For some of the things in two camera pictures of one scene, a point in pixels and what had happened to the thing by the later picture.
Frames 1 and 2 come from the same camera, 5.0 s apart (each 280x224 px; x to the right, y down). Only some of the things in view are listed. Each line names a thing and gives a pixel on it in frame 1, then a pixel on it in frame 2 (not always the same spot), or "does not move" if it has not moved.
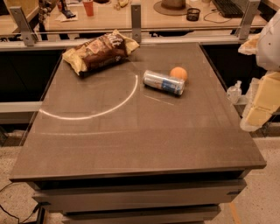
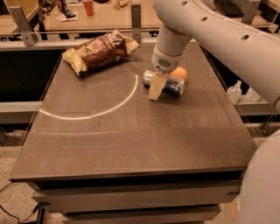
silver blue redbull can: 162,81 does not move
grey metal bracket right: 248,17 does not move
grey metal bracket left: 29,36 does not move
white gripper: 269,48 → 164,63
